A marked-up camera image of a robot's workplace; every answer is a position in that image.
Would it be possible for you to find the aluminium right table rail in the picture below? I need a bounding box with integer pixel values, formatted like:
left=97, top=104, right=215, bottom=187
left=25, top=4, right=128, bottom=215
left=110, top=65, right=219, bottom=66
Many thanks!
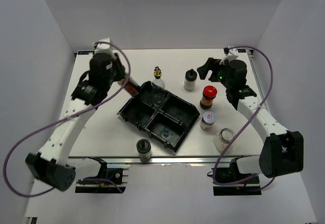
left=247, top=49, right=264, bottom=100

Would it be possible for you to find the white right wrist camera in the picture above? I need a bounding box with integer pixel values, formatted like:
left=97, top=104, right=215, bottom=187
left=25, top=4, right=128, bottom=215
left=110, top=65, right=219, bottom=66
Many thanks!
left=219, top=47, right=239, bottom=65

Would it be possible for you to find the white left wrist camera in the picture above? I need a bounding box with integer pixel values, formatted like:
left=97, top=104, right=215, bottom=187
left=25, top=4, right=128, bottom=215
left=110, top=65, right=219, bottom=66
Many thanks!
left=93, top=38, right=113, bottom=55

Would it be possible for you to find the aluminium table rail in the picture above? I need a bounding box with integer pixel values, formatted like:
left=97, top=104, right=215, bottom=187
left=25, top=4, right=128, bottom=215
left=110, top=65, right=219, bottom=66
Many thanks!
left=247, top=49, right=264, bottom=100
left=68, top=155, right=243, bottom=165

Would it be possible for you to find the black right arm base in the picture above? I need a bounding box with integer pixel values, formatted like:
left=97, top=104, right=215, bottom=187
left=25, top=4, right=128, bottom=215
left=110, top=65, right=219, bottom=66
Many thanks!
left=212, top=157, right=262, bottom=197

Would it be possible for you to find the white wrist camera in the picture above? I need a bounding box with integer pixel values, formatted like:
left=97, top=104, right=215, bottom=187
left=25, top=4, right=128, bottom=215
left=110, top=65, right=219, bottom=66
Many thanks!
left=93, top=38, right=113, bottom=55
left=219, top=47, right=239, bottom=65

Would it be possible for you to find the black four-compartment tray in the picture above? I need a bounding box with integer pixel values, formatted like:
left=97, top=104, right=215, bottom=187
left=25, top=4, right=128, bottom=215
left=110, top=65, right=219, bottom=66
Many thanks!
left=117, top=81, right=200, bottom=152

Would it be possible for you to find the grey-lid spice jar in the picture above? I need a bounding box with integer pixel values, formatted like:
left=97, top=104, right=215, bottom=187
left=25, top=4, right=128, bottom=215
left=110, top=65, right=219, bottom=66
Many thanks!
left=200, top=111, right=216, bottom=131

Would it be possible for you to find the black-cap pepper grinder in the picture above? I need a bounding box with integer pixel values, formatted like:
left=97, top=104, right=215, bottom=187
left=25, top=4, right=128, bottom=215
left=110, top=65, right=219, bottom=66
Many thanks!
left=136, top=139, right=152, bottom=162

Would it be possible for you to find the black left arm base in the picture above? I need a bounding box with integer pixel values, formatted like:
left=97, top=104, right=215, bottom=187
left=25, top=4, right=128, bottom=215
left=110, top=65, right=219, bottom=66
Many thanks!
left=73, top=157, right=129, bottom=194

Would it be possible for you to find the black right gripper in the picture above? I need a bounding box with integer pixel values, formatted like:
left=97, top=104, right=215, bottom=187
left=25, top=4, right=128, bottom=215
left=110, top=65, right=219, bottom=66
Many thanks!
left=197, top=58, right=233, bottom=89

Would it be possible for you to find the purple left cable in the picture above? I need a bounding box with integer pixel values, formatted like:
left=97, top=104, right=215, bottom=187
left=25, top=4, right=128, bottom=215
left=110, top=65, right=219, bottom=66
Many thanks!
left=3, top=43, right=131, bottom=197

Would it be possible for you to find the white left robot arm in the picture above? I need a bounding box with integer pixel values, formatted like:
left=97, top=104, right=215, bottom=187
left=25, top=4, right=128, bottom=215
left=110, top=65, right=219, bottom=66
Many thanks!
left=25, top=52, right=127, bottom=191

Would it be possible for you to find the clear glass oil bottle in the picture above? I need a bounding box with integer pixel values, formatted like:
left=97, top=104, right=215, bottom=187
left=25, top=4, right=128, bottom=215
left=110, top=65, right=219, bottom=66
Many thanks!
left=151, top=67, right=166, bottom=107

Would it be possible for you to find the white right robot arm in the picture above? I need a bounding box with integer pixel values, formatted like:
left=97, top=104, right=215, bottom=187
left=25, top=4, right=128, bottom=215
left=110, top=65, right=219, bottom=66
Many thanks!
left=197, top=58, right=304, bottom=183

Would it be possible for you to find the round clear glass jar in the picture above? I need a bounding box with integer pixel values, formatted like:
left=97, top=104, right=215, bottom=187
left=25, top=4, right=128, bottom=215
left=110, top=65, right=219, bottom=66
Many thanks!
left=213, top=128, right=235, bottom=152

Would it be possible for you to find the red-label black-cap bottle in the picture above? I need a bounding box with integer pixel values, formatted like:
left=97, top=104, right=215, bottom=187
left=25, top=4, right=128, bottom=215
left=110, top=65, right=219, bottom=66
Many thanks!
left=124, top=85, right=141, bottom=97

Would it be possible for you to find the white shaker black cap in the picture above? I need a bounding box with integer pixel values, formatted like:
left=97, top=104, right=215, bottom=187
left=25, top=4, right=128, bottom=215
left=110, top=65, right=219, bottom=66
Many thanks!
left=184, top=69, right=197, bottom=91

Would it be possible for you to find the aluminium front table rail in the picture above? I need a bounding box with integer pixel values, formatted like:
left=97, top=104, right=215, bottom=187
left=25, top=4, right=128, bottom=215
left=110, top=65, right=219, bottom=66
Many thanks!
left=68, top=155, right=243, bottom=165

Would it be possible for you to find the red-lid sauce jar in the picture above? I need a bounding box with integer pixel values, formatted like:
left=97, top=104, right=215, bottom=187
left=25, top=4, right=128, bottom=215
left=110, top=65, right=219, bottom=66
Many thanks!
left=200, top=85, right=218, bottom=110

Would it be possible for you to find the blue left table sticker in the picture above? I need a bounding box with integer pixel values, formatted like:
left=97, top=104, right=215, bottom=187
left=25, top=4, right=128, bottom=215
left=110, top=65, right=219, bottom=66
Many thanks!
left=77, top=50, right=94, bottom=55

